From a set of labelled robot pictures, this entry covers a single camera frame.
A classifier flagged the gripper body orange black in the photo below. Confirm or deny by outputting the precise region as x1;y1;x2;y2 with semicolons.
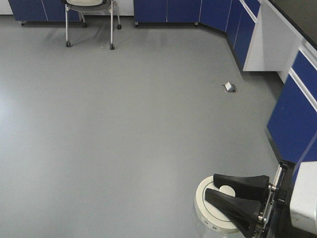
252;160;302;238

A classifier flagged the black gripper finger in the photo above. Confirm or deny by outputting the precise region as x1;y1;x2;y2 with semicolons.
213;174;269;201
205;188;262;238

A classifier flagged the glass jar with cream lid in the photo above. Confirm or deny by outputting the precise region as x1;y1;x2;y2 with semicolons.
194;176;241;238

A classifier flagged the robot arm white link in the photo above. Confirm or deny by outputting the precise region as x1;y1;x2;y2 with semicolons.
290;161;317;235

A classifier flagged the silver floor socket box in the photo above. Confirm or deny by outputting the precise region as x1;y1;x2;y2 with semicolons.
221;81;237;93

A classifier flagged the blue white counter cabinets right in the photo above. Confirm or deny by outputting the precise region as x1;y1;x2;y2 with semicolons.
199;0;317;184

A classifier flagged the blue lab cabinets back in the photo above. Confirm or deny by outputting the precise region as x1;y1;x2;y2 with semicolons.
7;0;203;27

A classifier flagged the rolling mesh chair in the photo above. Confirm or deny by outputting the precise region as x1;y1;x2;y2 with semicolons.
61;0;122;50

